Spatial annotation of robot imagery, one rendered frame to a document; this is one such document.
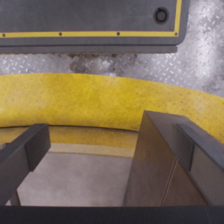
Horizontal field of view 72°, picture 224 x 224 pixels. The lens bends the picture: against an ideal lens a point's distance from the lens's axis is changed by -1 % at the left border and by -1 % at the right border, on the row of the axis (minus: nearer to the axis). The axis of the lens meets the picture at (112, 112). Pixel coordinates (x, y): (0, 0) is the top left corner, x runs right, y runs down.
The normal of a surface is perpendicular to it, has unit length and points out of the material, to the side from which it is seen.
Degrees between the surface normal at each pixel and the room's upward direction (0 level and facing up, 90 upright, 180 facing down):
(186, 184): 90
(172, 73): 0
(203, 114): 0
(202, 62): 0
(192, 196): 90
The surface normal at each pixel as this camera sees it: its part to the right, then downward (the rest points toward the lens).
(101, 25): 0.00, 0.29
